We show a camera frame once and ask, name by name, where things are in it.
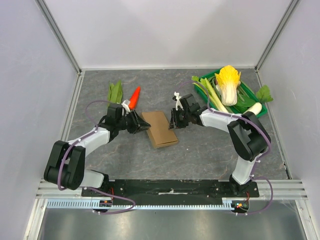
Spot green celery stalk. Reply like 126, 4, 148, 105
191, 76, 231, 113

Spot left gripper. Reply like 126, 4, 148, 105
117, 109, 152, 135

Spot grey slotted cable duct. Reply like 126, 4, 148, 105
46, 198, 249, 209

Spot green leafy lettuce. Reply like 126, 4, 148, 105
107, 80, 123, 104

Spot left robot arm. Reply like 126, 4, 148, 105
43, 103, 151, 190

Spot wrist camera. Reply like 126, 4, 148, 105
172, 91, 184, 111
121, 99, 131, 113

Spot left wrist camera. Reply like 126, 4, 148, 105
121, 99, 131, 113

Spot orange carrot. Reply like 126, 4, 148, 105
128, 86, 141, 110

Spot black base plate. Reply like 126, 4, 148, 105
96, 179, 260, 199

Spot brown cardboard express box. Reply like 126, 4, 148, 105
141, 111, 179, 148

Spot green bok choy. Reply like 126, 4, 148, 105
234, 96, 256, 113

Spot yellow napa cabbage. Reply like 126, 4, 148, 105
215, 65, 241, 106

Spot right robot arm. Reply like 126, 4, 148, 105
169, 92, 271, 197

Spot white radish with leaves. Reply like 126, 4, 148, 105
245, 85, 274, 116

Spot green plastic tray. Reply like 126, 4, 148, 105
191, 68, 273, 118

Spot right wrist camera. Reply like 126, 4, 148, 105
172, 91, 184, 111

